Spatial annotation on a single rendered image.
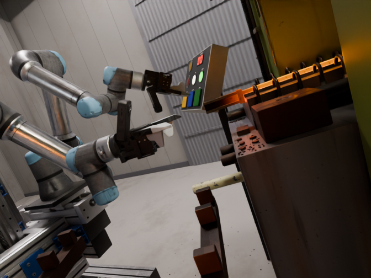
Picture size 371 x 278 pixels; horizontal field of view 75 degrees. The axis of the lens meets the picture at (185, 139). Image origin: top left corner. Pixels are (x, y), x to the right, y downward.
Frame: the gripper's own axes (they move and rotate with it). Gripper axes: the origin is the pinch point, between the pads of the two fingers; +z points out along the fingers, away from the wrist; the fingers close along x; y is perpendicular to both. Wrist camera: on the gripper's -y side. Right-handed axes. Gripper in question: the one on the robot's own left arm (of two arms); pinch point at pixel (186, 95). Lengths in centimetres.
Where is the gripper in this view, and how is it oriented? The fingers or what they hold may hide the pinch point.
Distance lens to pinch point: 107.8
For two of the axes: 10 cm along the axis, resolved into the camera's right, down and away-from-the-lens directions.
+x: -2.8, -1.0, 9.6
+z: 9.5, 1.3, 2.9
